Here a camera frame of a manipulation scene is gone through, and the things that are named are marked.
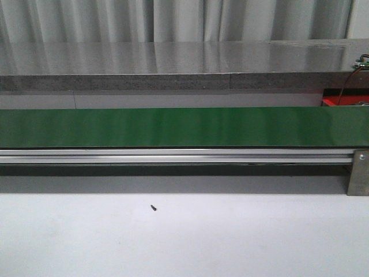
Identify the grey stone counter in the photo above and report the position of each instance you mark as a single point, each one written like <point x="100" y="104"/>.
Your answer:
<point x="124" y="66"/>

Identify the green conveyor belt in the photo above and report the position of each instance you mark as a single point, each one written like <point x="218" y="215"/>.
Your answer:
<point x="342" y="126"/>

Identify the small green circuit board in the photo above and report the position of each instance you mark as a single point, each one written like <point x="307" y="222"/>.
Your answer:
<point x="362" y="62"/>

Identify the grey pleated curtain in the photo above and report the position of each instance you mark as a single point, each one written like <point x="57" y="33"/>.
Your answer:
<point x="172" y="21"/>

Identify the aluminium conveyor side rail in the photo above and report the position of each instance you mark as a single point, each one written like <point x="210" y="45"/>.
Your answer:
<point x="176" y="155"/>

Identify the metal conveyor support bracket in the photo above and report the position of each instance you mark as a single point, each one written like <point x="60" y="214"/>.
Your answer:
<point x="358" y="182"/>

